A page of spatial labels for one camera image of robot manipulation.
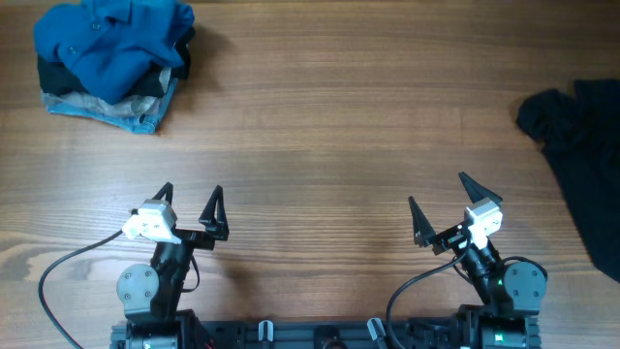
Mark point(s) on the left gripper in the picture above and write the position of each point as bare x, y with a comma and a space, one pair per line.
216, 227

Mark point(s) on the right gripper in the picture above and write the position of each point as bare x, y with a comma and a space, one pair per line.
425, 234

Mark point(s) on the black polo shirt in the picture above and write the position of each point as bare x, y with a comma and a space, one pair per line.
579, 135

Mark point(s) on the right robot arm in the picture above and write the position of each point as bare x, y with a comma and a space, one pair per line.
510, 289

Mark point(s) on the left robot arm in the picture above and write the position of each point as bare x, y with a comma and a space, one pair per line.
150, 293

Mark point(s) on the light blue denim garment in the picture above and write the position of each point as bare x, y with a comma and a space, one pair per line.
144, 124

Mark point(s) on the beige folded garment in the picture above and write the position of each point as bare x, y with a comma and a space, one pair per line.
134, 105

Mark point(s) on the blue button shirt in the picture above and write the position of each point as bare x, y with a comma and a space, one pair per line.
110, 44

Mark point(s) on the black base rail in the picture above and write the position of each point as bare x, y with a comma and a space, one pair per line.
315, 334

